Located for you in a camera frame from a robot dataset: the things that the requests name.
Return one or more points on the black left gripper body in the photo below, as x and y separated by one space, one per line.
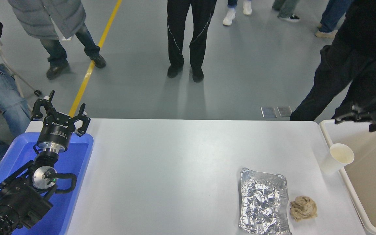
55 133

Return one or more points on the white paper cup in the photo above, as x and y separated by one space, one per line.
333 163

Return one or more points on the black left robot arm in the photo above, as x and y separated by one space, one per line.
21 199

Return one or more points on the blue plastic tray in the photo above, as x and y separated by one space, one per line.
73 156

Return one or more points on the large pale bin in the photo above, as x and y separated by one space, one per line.
374 182

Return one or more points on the metal floor plate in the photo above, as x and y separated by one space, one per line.
284 111
268 111

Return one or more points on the person in grey coat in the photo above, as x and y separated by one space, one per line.
44 16

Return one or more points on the person in blue jeans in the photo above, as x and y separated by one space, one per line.
333 16

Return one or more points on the crumpled tan paper ball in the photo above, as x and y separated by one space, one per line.
303 209

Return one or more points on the person in grey-green trousers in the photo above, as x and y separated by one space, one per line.
287 11

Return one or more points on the silver foil tray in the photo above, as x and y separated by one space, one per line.
263 202

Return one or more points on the person in black trousers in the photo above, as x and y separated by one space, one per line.
188 32

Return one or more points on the person in white sneakers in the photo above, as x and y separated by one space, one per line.
229 16

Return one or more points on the white chair frame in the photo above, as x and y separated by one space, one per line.
15 76

